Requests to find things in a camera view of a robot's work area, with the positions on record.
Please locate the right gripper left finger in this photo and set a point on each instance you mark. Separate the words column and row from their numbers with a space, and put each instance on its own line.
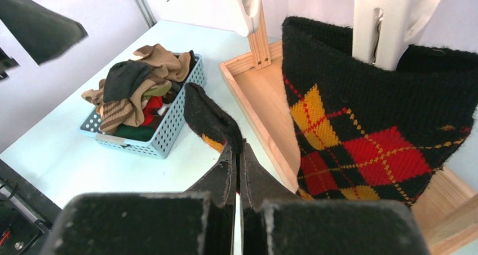
column 220, row 183

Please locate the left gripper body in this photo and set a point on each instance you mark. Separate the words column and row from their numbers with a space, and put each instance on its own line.
column 6, row 64

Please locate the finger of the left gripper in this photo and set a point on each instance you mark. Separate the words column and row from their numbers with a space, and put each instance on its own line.
column 44, row 34

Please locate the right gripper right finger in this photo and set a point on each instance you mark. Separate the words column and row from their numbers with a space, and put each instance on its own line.
column 256, row 185

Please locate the red black argyle sock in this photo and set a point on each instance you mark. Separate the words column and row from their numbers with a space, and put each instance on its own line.
column 366, row 133

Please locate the pile of socks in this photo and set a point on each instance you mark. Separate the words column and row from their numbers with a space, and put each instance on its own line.
column 136, row 94

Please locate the wooden hanger stand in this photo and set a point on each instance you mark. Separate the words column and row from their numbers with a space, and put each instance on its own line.
column 446, row 211

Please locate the white plastic clip hanger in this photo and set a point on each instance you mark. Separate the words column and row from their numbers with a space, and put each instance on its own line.
column 382, row 29

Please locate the light blue perforated basket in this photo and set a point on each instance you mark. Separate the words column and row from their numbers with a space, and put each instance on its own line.
column 165, row 135

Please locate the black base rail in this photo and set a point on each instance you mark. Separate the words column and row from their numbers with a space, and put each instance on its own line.
column 27, row 215

